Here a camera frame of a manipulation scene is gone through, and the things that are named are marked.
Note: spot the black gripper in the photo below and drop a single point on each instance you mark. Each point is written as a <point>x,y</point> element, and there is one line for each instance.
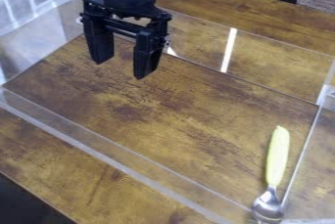
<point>129,21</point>

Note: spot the green handled metal spoon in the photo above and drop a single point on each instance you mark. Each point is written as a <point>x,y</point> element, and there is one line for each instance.
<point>267,210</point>

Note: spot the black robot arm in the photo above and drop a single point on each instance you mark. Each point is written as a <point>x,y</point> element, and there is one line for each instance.
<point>135,18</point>

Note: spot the clear acrylic enclosure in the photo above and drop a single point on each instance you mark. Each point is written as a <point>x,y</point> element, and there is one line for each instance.
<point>171,149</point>

